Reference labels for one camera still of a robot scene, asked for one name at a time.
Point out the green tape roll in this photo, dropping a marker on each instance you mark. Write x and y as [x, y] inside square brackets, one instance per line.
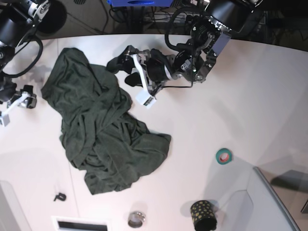
[224, 156]

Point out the silver tape roll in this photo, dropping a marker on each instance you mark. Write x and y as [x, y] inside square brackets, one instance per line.
[136, 219]

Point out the white slotted tray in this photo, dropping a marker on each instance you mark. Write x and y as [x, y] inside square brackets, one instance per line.
[80, 224]

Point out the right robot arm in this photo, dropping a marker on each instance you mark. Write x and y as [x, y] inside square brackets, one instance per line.
[19, 21]

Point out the dark green t-shirt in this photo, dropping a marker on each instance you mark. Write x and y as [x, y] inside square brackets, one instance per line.
[97, 132]

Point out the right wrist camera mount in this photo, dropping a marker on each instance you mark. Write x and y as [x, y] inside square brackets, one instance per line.
[11, 104]

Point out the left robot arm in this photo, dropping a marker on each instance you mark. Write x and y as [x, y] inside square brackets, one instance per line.
[211, 27]

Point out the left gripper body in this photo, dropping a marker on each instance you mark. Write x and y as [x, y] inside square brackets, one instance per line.
[159, 68]

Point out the small black clip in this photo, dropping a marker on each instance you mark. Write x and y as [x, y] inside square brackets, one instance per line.
[60, 196]

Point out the round black stand base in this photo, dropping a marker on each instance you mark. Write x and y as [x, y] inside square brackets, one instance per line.
[54, 19]

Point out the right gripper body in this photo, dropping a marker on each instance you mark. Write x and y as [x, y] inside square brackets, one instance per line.
[7, 91]

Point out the blue plastic box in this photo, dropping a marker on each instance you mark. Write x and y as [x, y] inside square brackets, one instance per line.
[146, 3]

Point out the black gold-dotted cup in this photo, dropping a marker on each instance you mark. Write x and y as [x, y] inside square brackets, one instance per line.
[203, 216]

